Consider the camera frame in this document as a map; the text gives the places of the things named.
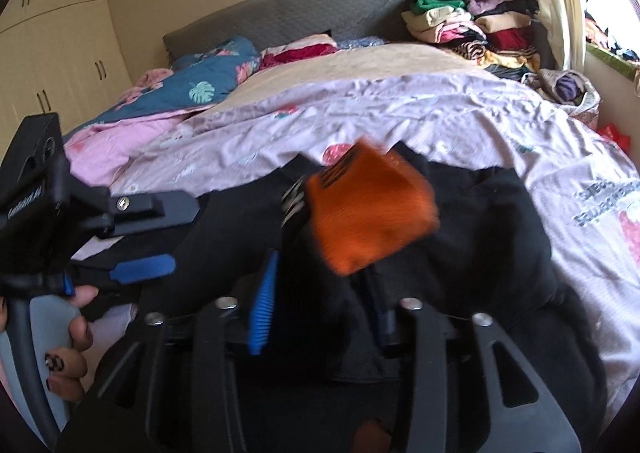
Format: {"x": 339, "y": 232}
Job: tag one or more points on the grey padded headboard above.
{"x": 300, "y": 13}

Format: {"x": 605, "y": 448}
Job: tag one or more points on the person's left hand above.
{"x": 67, "y": 363}

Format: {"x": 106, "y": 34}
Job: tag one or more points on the cream wardrobe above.
{"x": 65, "y": 48}

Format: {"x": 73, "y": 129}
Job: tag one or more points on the green windowsill cover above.
{"x": 612, "y": 64}

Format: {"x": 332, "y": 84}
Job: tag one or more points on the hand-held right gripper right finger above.
{"x": 386, "y": 330}

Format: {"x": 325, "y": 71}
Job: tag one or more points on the orange knit cloth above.
{"x": 370, "y": 208}

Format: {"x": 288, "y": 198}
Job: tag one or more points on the blue floral quilt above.
{"x": 200, "y": 88}

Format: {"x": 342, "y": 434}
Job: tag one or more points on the clothes heap on windowsill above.
{"x": 612, "y": 40}

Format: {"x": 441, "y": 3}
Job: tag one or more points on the red plastic bag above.
{"x": 616, "y": 135}

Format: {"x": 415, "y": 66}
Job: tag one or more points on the pink strawberry print bed sheet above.
{"x": 400, "y": 108}

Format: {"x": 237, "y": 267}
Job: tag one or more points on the pink blanket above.
{"x": 115, "y": 143}

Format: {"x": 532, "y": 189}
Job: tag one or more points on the beige blanket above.
{"x": 380, "y": 63}

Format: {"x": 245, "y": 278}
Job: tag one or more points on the black garment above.
{"x": 490, "y": 233}

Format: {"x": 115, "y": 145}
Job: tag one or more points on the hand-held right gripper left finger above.
{"x": 261, "y": 303}

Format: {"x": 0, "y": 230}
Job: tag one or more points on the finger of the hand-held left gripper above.
{"x": 160, "y": 210}
{"x": 145, "y": 268}

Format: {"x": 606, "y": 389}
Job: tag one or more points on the fabric bag of clothes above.
{"x": 565, "y": 88}

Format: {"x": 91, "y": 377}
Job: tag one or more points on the red and white cloth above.
{"x": 310, "y": 50}

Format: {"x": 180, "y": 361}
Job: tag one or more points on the pile of folded clothes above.
{"x": 450, "y": 18}

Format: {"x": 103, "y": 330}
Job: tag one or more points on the blue patterned cloth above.
{"x": 362, "y": 41}

